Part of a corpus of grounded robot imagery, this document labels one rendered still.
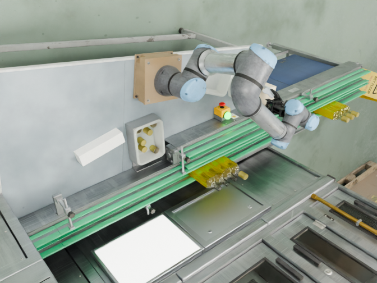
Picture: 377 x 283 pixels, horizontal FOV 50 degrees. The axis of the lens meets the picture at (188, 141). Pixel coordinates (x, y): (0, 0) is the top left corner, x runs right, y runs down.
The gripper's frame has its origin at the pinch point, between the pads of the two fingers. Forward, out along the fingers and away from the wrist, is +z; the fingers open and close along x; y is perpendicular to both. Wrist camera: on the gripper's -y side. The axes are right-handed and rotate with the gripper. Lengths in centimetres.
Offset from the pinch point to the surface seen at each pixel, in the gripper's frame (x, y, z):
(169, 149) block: 32, 38, 25
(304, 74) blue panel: 11, -99, 44
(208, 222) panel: 59, 35, -9
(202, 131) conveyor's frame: 27.3, 12.9, 27.0
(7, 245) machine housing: 40, 128, 2
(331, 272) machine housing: 59, 10, -66
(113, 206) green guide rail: 49, 77, 15
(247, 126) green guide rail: 25.0, -12.2, 16.1
